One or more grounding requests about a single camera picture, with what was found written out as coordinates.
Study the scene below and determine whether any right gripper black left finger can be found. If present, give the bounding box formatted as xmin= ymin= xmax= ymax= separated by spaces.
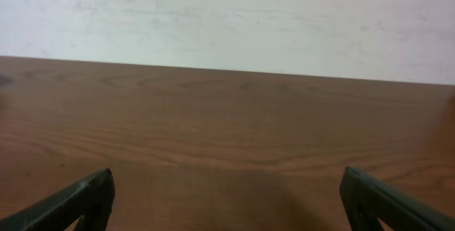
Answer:
xmin=1 ymin=168 xmax=115 ymax=231

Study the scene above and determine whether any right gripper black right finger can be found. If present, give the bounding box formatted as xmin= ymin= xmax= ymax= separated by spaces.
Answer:
xmin=340 ymin=166 xmax=454 ymax=231

